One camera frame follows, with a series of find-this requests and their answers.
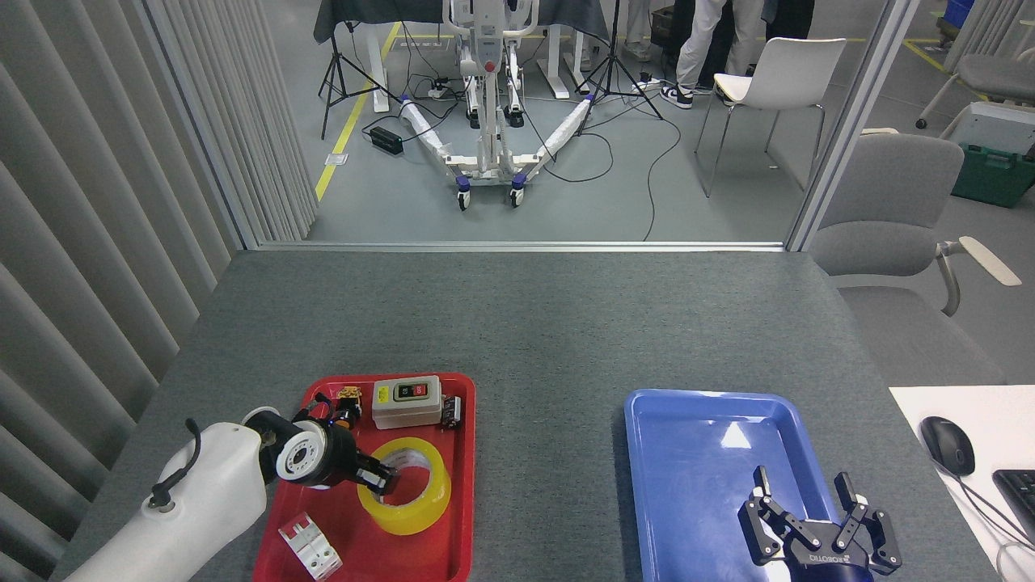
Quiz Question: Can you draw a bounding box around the silver frame post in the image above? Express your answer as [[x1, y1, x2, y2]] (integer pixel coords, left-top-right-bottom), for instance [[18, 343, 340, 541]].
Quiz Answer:
[[784, 0, 923, 251]]

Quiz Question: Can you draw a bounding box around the black keyboard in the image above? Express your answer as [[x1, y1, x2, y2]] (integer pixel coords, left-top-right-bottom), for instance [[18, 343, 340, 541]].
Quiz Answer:
[[992, 469, 1035, 544]]

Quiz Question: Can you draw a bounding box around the person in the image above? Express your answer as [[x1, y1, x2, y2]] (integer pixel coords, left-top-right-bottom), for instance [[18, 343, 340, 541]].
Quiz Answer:
[[728, 0, 817, 78], [659, 0, 733, 110]]

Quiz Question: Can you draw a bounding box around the white desk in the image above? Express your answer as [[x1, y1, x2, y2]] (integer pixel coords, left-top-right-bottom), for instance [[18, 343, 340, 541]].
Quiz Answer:
[[889, 386, 1035, 582]]

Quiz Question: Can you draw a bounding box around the black computer mouse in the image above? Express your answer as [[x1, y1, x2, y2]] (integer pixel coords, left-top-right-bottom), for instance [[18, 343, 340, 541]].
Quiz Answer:
[[920, 416, 976, 477]]

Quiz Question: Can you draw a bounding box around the yellow tape roll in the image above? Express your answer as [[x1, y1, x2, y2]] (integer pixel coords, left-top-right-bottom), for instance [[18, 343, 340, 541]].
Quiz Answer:
[[357, 437, 452, 536]]

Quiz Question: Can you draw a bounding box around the green plastic crate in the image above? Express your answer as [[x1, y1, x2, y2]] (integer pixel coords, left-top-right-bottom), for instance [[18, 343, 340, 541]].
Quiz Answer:
[[951, 144, 1035, 209]]

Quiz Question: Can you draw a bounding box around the white box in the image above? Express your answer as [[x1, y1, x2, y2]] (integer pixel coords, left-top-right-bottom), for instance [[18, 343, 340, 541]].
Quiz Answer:
[[942, 102, 1035, 156]]

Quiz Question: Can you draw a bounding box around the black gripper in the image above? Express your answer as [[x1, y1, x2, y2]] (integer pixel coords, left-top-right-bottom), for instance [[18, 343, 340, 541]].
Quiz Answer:
[[737, 466, 903, 582], [325, 424, 399, 496]]

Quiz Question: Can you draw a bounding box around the white plastic chair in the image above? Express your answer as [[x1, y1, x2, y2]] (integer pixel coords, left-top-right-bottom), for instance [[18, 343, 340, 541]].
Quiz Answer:
[[695, 37, 847, 199]]

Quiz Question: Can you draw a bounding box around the blue plastic tray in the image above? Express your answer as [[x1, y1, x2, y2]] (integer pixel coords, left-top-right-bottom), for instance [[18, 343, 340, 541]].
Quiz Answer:
[[623, 389, 842, 582]]

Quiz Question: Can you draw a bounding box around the black orange push button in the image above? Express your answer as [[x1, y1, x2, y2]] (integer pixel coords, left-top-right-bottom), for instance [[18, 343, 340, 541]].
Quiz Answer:
[[334, 386, 362, 431]]

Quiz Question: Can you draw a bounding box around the white circuit breaker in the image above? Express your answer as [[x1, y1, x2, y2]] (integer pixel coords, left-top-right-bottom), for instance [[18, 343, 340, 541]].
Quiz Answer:
[[278, 512, 343, 581]]

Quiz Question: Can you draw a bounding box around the black mouse cable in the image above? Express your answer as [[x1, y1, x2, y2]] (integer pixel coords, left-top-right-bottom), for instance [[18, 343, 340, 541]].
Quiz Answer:
[[942, 465, 1035, 559]]

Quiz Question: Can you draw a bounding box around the grey switch box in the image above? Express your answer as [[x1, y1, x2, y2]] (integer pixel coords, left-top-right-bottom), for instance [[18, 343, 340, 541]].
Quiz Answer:
[[372, 375, 443, 430]]

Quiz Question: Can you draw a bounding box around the grey padded chair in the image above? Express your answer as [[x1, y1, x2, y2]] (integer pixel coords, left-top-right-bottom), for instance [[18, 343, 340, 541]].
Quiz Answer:
[[915, 48, 1035, 130]]

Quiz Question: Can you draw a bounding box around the grey office chair with armrest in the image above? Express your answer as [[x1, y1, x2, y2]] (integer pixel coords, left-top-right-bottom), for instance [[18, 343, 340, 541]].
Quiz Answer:
[[809, 129, 1024, 387]]

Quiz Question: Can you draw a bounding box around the white wheeled stand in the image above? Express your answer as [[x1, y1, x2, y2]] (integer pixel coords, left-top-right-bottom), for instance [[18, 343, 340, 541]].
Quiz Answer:
[[399, 0, 595, 213]]

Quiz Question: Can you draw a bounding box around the black floor cable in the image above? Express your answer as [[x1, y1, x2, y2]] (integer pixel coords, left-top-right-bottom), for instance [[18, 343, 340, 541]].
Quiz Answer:
[[643, 105, 684, 242]]

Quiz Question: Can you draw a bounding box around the red plastic tray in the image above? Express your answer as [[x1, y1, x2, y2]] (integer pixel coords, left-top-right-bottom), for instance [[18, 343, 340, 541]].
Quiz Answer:
[[252, 373, 476, 582]]

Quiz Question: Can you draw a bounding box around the black tripod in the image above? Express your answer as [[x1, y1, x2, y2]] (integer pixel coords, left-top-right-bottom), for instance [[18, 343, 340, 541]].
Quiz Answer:
[[318, 0, 401, 140], [576, 0, 664, 122]]

